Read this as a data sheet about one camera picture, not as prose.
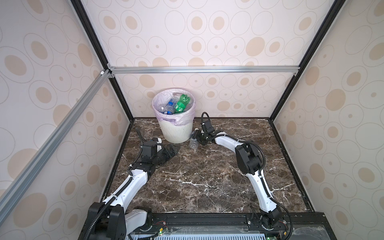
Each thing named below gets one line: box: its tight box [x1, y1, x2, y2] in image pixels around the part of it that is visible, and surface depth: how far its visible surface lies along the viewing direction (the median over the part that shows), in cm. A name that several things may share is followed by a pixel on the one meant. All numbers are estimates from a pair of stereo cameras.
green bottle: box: [174, 94, 191, 114], surface depth 89 cm
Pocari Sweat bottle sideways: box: [189, 131, 199, 150], surface depth 102 cm
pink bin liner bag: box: [152, 88, 196, 126], surface depth 90 cm
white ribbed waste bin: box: [159, 120, 193, 144], surface depth 97 cm
